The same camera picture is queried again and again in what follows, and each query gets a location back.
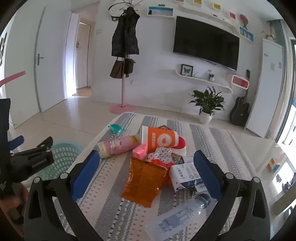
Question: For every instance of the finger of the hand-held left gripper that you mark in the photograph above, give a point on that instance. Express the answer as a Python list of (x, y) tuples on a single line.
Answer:
[(44, 144), (18, 141)]

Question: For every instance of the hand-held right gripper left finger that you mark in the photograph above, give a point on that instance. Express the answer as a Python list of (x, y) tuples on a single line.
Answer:
[(85, 172)]

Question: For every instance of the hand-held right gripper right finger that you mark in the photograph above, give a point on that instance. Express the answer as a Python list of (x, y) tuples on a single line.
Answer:
[(207, 172)]

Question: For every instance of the teal plastic basket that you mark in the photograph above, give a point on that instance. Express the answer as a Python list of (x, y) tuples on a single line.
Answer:
[(67, 157)]

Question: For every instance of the teal plastic packet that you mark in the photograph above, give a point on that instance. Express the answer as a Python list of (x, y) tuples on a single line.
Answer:
[(116, 129)]

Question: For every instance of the person's left hand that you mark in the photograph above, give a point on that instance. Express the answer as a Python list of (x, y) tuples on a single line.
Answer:
[(9, 204)]

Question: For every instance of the small white box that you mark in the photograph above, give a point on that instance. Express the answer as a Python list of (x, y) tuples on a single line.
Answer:
[(200, 188)]

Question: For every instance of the white cardboard box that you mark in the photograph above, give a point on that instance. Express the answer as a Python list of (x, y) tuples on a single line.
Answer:
[(185, 172)]

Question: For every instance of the red lidded white tub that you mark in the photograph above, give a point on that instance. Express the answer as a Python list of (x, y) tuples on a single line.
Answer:
[(180, 144)]

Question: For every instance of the red white snack wrapper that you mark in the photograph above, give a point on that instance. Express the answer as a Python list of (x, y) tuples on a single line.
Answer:
[(168, 177)]

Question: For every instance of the pink printed cylinder container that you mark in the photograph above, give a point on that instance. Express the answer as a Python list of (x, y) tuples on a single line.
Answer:
[(118, 146)]

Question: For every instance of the grey white striped tablecloth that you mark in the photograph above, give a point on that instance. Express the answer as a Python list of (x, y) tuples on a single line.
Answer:
[(111, 208)]

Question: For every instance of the white polka dot wrapper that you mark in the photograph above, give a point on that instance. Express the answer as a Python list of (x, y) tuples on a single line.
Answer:
[(160, 154)]

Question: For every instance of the pink bar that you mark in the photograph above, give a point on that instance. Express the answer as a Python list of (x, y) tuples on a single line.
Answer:
[(13, 77)]

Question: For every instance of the clear plastic bottle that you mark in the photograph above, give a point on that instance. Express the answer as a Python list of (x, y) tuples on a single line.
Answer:
[(175, 217)]

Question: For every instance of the orange paper cup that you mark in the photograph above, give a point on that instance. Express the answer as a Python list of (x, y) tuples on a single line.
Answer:
[(159, 139)]

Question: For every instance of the orange snack bag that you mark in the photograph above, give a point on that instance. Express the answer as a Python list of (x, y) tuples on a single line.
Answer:
[(143, 180)]

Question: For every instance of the pink small packet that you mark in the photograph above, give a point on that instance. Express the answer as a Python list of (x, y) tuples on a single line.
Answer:
[(140, 150)]

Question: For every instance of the brown printed wrapper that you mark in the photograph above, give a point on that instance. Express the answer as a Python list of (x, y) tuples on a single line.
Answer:
[(164, 127)]

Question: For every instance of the colourful puzzle cube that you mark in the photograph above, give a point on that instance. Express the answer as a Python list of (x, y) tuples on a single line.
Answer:
[(273, 165)]

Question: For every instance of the black acoustic guitar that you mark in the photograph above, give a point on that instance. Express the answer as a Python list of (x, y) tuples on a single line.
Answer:
[(239, 111)]

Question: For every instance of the potted green plant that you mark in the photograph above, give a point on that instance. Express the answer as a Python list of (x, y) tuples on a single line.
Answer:
[(208, 102)]

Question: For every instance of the pink coat rack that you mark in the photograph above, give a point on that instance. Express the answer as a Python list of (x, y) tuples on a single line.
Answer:
[(123, 92)]

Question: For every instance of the small flower figurine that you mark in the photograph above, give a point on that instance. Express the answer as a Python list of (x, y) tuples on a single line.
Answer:
[(211, 76)]

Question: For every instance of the white door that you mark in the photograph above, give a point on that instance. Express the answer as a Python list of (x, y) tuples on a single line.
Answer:
[(53, 46)]

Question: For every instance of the red white box shelf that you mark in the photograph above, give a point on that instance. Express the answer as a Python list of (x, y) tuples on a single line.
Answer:
[(240, 81)]

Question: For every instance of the white refrigerator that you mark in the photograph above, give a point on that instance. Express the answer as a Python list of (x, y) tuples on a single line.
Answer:
[(266, 88)]

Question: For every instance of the brown handbag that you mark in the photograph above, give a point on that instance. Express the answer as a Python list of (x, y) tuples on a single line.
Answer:
[(116, 69)]

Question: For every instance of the framed butterfly picture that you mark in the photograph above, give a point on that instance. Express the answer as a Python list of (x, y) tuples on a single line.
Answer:
[(186, 70)]

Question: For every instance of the dark handbag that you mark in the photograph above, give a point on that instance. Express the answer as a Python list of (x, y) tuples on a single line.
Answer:
[(129, 66)]

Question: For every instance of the black television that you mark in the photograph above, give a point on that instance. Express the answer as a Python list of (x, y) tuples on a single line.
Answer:
[(205, 41)]

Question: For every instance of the black coat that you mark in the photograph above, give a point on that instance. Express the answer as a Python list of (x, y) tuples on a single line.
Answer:
[(124, 34)]

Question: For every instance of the blue box shelf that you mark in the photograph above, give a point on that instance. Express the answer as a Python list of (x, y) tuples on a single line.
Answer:
[(246, 33)]

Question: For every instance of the small plant ornament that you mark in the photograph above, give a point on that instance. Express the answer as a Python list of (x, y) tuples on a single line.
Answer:
[(270, 34)]

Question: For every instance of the red round ornament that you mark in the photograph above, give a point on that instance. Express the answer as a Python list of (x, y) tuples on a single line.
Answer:
[(243, 19)]

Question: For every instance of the blue landscape picture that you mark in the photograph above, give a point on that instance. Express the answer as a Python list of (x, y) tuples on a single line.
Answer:
[(160, 11)]

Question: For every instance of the white curved wall shelf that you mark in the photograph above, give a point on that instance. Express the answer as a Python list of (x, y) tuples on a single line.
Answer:
[(203, 80)]

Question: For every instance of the wall clock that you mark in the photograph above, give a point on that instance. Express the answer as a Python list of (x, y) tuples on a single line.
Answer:
[(115, 8)]

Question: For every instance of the white wavy wall shelf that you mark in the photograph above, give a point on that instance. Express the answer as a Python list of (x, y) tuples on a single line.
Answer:
[(208, 15)]

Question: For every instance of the red wall card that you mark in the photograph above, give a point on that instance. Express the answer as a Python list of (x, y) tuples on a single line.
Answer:
[(232, 15)]

